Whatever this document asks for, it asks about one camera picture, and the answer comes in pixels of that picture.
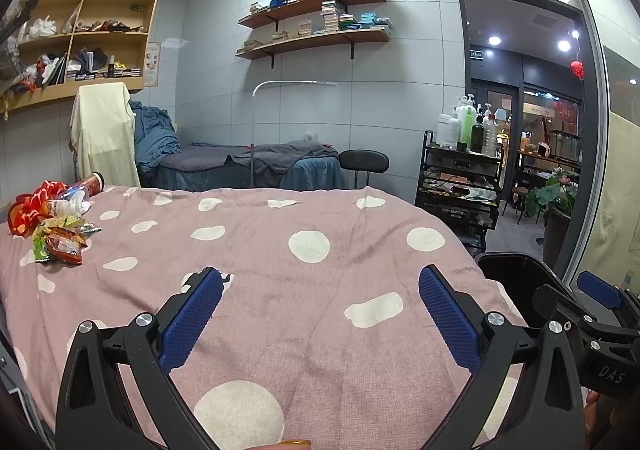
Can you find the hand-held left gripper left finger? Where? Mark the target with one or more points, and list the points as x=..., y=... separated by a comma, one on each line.
x=192, y=320

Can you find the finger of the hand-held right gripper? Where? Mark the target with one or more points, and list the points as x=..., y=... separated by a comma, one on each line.
x=555, y=302
x=600, y=287

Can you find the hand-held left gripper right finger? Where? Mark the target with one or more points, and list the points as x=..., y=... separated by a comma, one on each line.
x=450, y=320

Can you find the person's right hand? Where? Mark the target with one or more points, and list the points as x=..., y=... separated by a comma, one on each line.
x=597, y=412

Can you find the person's left hand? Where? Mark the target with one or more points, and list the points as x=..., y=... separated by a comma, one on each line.
x=292, y=445

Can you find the potted green plant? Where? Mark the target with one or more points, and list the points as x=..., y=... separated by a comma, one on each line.
x=550, y=200

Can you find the pink polka dot blanket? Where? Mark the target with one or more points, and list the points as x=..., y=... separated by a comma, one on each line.
x=300, y=305

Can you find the black metal cart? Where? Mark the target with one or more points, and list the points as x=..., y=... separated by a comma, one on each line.
x=457, y=210

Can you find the white helmet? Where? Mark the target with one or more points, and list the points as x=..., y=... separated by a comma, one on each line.
x=544, y=150

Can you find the pile of snack packets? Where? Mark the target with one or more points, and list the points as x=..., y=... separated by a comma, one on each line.
x=60, y=242

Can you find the red chip can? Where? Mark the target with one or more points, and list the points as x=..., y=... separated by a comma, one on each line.
x=92, y=182

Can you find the small labelled plastic bottle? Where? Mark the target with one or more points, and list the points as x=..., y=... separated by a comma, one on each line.
x=65, y=204

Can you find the grey blanket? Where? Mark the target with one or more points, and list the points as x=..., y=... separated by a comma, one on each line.
x=260, y=158

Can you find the clear plastic bottle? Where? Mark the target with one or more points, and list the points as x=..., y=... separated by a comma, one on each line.
x=490, y=138

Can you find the black chair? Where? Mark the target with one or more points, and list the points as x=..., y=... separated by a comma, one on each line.
x=364, y=161

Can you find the dark brown bottle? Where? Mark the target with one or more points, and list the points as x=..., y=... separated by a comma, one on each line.
x=477, y=138

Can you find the blue bedding pile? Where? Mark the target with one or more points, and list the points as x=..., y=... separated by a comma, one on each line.
x=152, y=140

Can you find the massage bed with teal skirt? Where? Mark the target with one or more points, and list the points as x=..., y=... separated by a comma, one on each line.
x=310, y=178

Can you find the white pump bottle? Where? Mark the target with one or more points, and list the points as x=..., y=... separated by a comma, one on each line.
x=453, y=130

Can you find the green bottle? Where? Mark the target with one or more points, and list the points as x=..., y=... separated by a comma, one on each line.
x=467, y=125

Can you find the white floor lamp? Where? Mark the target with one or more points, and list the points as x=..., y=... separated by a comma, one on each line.
x=253, y=130

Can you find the cream cloth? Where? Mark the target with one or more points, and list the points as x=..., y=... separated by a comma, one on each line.
x=102, y=135

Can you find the red hanging ornament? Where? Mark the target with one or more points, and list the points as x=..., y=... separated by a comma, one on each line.
x=578, y=70

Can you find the row of small boxes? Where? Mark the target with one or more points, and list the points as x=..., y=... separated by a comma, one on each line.
x=110, y=73

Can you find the wooden cubby shelf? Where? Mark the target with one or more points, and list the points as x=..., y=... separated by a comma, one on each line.
x=151, y=30

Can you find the pile of mixed clothes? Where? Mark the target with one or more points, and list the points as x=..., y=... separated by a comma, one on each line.
x=110, y=25

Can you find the white plastic bag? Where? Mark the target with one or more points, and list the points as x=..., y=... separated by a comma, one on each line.
x=42, y=27

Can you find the wall poster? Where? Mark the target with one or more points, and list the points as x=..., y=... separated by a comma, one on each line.
x=153, y=63

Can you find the black door frame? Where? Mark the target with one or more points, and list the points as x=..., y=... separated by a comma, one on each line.
x=461, y=30

